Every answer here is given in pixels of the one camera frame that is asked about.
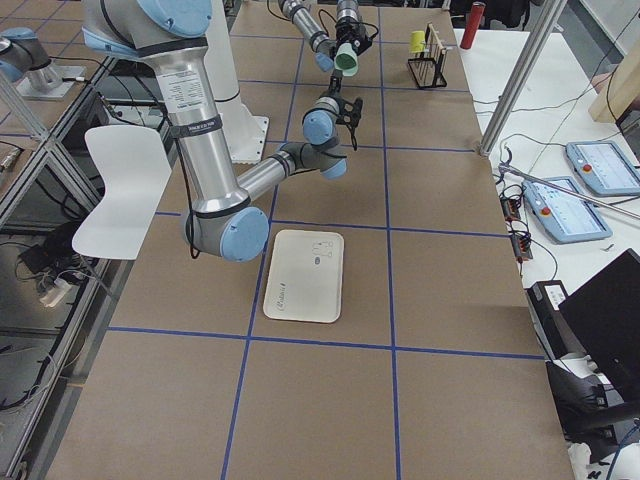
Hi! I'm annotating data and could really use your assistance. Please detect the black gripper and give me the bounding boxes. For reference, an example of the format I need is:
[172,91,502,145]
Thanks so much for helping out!
[335,17,373,56]
[336,97,364,150]

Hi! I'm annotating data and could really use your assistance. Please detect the mint green cup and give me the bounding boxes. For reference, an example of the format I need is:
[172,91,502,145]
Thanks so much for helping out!
[334,42,359,77]

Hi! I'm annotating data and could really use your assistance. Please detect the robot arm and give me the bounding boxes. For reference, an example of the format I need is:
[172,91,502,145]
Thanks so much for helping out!
[83,1,371,262]
[278,1,373,77]

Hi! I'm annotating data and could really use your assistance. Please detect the yellow green cup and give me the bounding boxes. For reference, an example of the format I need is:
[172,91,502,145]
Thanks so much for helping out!
[409,30,426,55]

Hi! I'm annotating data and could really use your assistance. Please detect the cream rabbit tray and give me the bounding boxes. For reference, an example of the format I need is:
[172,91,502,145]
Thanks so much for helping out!
[263,229,344,324]

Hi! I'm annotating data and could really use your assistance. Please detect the red bottle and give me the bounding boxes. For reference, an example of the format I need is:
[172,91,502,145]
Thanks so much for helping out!
[459,1,486,50]

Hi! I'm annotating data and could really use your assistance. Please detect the white chair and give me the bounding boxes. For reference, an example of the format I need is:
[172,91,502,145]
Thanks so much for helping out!
[72,125,171,260]

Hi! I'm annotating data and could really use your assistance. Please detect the teach pendant near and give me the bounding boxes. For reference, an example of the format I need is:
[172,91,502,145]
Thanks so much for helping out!
[522,180,613,244]

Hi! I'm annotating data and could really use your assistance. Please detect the teach pendant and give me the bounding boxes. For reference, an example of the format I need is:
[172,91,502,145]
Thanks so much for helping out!
[565,141,639,196]
[522,180,613,244]

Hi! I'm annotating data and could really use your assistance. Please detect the teach pendant far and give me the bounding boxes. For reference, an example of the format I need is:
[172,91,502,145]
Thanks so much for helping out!
[565,141,639,196]

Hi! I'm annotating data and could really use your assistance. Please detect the black laptop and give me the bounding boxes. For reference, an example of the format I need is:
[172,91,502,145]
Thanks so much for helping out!
[559,248,639,401]

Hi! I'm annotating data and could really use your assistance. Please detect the black wire cup rack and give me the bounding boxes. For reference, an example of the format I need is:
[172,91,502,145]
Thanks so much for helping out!
[407,23,448,90]

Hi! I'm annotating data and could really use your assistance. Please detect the aluminium frame post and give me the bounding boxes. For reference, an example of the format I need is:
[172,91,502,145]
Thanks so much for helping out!
[479,0,567,157]

